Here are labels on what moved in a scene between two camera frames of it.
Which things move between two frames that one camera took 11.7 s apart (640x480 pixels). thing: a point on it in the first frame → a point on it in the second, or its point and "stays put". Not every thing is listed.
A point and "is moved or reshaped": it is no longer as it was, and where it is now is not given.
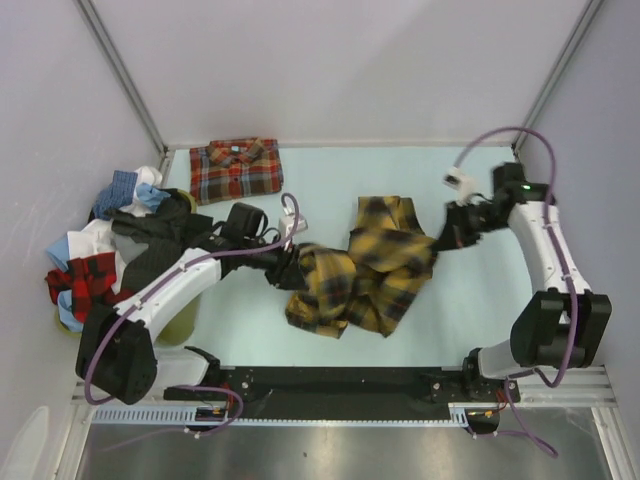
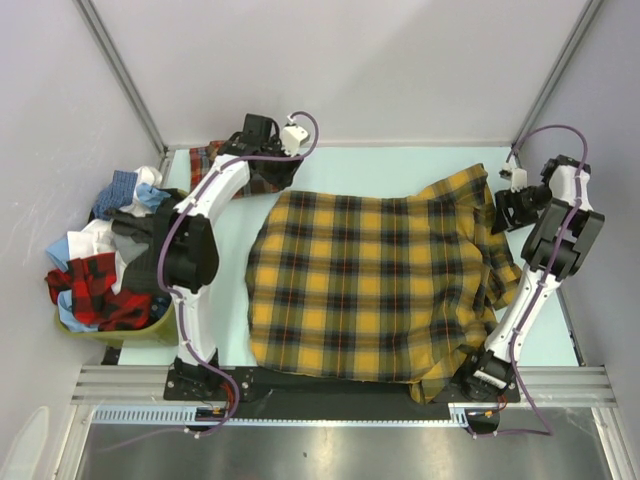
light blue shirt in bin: (58, 251) stays put
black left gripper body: (273, 262) → (278, 172)
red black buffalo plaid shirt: (91, 280) stays put
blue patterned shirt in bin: (120, 193) stays put
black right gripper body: (470, 222) → (524, 203)
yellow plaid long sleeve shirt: (389, 257) is moved or reshaped
